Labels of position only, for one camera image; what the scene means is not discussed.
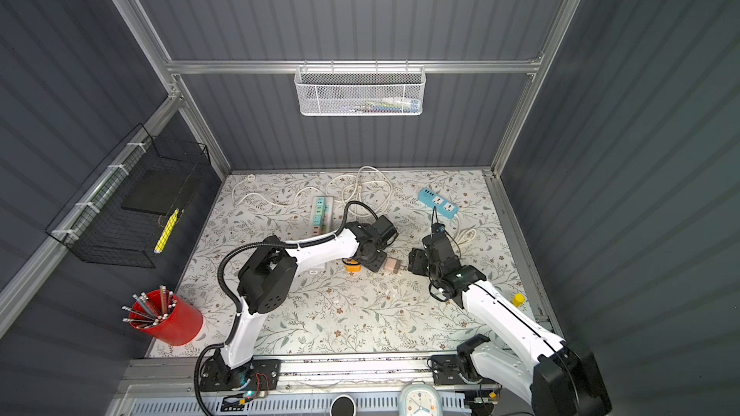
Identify orange power strip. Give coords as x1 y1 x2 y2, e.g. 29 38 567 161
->
342 259 362 273

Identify markers in white basket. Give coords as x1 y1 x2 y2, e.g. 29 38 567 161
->
339 96 422 115

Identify white analog clock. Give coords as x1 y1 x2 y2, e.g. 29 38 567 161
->
398 383 443 416

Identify black pad in basket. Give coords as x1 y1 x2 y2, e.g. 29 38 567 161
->
121 171 198 216

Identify white multicolour power strip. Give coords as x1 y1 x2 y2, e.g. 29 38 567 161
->
310 196 333 236

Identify blue strip white cable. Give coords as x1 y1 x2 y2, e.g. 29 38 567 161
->
450 213 479 247

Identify red pencil cup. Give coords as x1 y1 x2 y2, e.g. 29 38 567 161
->
121 285 204 347

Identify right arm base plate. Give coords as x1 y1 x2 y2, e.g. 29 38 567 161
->
426 354 501 388

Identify yellow marker in basket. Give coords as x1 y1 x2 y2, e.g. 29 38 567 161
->
154 209 181 254

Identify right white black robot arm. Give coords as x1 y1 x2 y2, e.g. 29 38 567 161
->
409 223 613 415

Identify blue power strip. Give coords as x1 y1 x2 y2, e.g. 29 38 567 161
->
417 188 459 221

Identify orange strip white cable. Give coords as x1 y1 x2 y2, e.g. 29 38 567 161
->
328 164 395 215

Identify yellow small toy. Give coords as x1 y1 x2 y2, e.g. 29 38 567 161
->
512 293 526 308

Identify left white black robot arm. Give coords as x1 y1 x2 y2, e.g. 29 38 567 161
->
194 200 398 392

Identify white wire wall basket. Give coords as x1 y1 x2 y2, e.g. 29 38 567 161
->
294 69 427 117

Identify black wire wall basket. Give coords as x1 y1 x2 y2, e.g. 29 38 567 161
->
45 124 211 269

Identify white power strip cable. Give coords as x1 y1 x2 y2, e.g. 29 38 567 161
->
229 171 325 209

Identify black round knob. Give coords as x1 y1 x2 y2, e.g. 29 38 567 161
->
329 395 358 416

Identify floral table mat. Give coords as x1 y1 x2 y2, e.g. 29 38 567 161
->
148 167 547 358

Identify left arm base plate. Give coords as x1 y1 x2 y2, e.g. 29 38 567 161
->
198 356 283 392

